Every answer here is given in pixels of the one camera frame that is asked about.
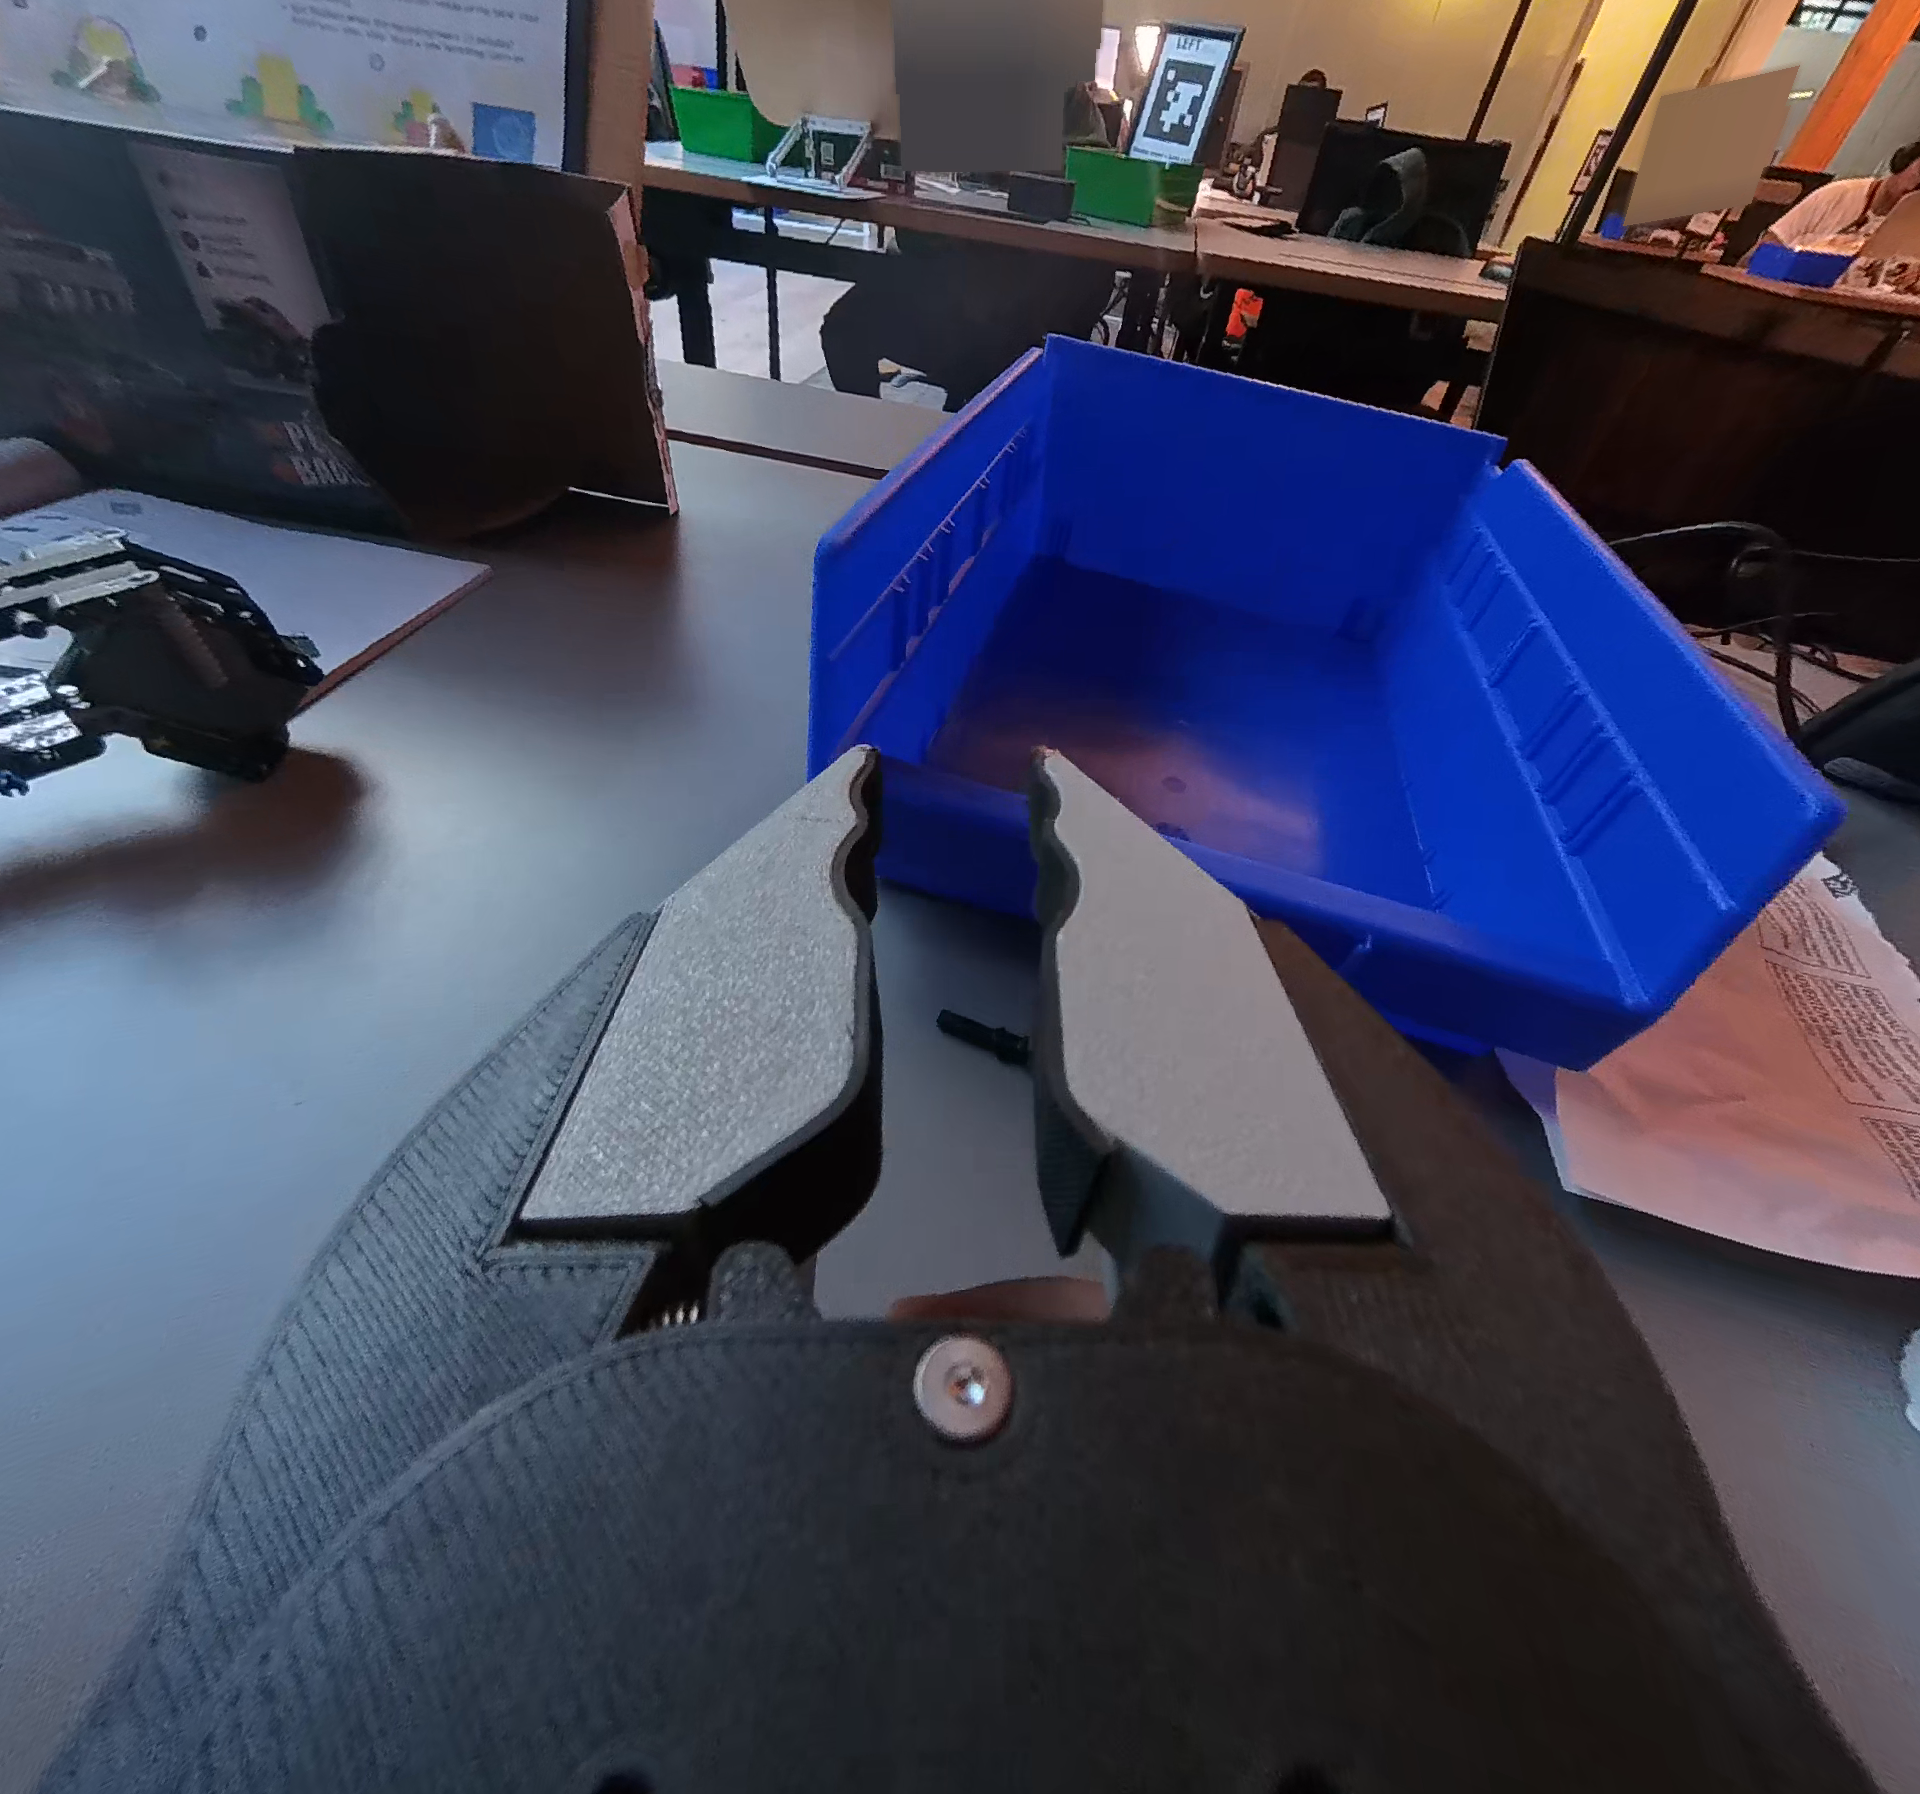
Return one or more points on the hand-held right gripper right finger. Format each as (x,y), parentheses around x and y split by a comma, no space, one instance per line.
(1201,1058)

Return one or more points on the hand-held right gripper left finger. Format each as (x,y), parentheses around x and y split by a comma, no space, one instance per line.
(705,1029)

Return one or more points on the small black lego pin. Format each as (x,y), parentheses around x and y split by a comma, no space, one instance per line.
(983,1029)

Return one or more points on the black lego model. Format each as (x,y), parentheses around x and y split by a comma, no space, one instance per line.
(150,668)

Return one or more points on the lego instruction poster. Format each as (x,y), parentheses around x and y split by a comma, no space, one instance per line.
(285,7)

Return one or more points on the blue plastic bin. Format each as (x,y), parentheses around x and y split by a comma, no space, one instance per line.
(1246,684)

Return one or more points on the printed paper sheet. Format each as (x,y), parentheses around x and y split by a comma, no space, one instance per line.
(1770,1103)

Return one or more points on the white flat board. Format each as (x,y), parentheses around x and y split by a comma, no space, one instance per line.
(330,578)

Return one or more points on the brown cardboard box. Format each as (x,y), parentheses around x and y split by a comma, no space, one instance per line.
(450,339)

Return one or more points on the black rounded device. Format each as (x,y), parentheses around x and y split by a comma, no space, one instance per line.
(1868,737)

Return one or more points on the clear plastic bag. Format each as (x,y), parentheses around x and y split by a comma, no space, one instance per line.
(1911,1382)

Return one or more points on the dark wooden desk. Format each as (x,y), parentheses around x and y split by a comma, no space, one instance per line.
(1666,398)

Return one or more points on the long wooden desk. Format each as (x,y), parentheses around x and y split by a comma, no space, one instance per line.
(960,215)

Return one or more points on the green plastic bin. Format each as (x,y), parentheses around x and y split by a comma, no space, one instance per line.
(724,121)
(1132,186)

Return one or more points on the black computer monitor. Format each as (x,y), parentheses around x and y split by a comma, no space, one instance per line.
(1403,180)

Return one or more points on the black white tag board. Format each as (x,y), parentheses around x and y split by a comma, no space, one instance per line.
(1185,92)

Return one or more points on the small blue bin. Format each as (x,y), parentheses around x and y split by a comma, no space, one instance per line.
(1801,260)

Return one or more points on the black lamp pole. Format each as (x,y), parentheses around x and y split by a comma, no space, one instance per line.
(1658,60)

